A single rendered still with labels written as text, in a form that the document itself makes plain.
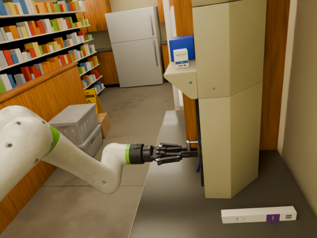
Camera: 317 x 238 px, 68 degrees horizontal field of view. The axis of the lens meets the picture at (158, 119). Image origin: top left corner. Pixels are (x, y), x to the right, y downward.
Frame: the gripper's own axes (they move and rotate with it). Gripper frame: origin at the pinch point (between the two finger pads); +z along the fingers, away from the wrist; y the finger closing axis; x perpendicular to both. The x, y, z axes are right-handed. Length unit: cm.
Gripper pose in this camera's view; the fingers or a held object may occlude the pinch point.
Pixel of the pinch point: (189, 152)
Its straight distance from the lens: 104.4
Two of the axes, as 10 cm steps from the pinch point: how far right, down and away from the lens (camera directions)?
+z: 9.8, -0.6, -1.9
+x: 1.5, 8.4, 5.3
